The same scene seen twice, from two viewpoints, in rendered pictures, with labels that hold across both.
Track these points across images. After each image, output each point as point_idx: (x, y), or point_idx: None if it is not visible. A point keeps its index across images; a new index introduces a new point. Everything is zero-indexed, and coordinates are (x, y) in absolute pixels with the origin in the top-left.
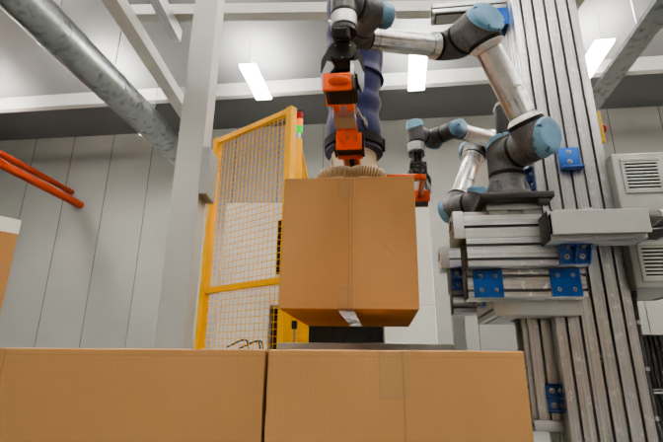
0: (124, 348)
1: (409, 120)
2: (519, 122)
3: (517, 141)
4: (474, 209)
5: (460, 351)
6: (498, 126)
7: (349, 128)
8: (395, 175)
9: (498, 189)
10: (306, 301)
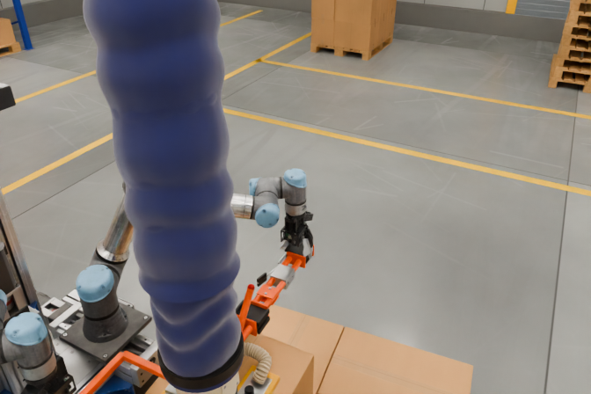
0: (390, 340)
1: (41, 320)
2: (103, 253)
3: (123, 267)
4: (124, 346)
5: (287, 309)
6: (10, 275)
7: (265, 292)
8: (154, 363)
9: (126, 314)
10: None
